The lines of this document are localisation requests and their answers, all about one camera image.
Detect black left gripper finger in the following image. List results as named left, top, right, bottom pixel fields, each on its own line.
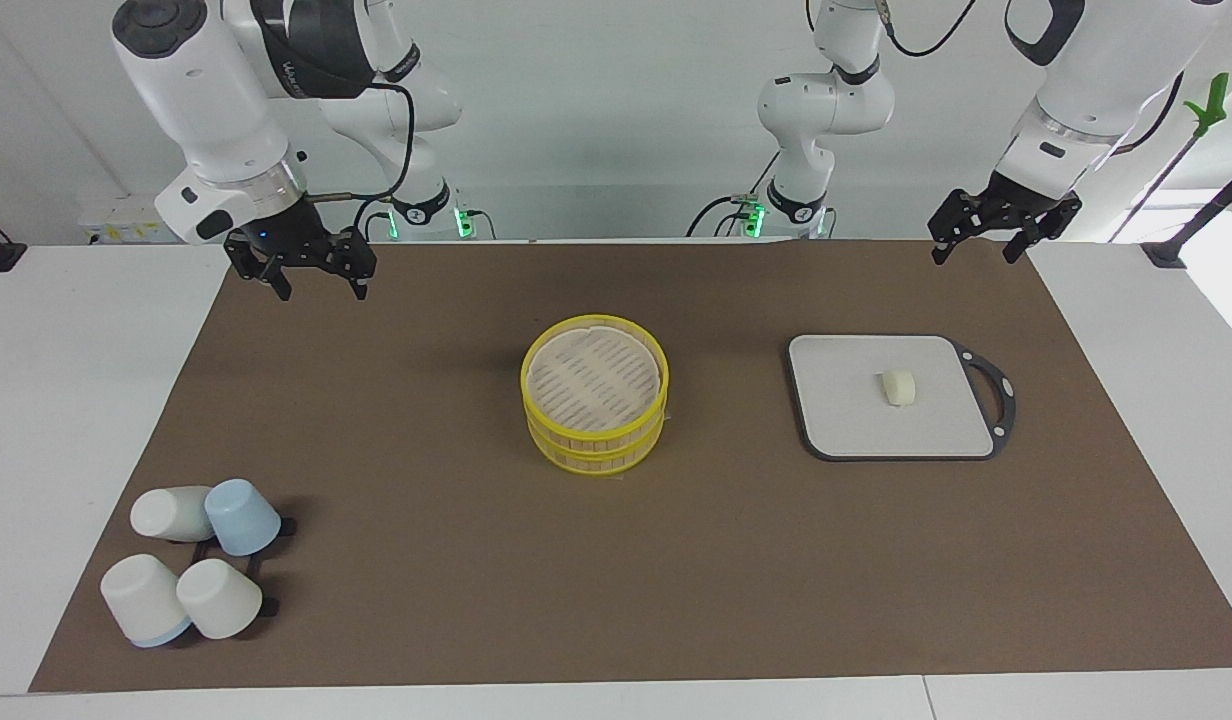
left=1003, top=195, right=1083, bottom=266
left=927, top=189, right=987, bottom=267

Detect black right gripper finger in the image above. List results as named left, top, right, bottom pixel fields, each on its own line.
left=224, top=230, right=293, bottom=302
left=321, top=227, right=379, bottom=301

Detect white perforated steamer liner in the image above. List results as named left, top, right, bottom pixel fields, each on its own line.
left=529, top=327, right=663, bottom=433

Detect yellow bamboo steamer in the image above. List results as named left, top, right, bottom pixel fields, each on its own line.
left=520, top=314, right=671, bottom=477

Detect thin grey pole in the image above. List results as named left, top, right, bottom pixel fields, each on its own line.
left=1109, top=125, right=1205, bottom=243

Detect white box yellow labels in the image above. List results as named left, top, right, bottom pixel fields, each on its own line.
left=76, top=195, right=177, bottom=246

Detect green clamp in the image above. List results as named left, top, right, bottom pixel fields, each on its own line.
left=1183, top=72, right=1230, bottom=139

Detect grey cutting board black rim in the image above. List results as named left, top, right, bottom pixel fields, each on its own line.
left=786, top=334, right=1018, bottom=463

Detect light blue plastic cup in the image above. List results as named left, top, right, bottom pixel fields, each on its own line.
left=204, top=479, right=283, bottom=557

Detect white plastic cup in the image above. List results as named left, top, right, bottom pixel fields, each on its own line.
left=130, top=486, right=217, bottom=543
left=176, top=558, right=264, bottom=641
left=100, top=554, right=193, bottom=648

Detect brown table mat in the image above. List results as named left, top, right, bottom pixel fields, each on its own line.
left=28, top=238, right=1232, bottom=694

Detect black base cable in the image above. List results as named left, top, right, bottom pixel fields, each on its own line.
left=354, top=196, right=497, bottom=241
left=686, top=150, right=777, bottom=238

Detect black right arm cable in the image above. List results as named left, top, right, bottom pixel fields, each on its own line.
left=306, top=80, right=417, bottom=241

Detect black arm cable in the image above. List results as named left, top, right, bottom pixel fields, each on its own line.
left=881, top=0, right=1187, bottom=158
left=306, top=80, right=417, bottom=241

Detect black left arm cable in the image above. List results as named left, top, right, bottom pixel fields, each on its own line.
left=881, top=0, right=1187, bottom=158

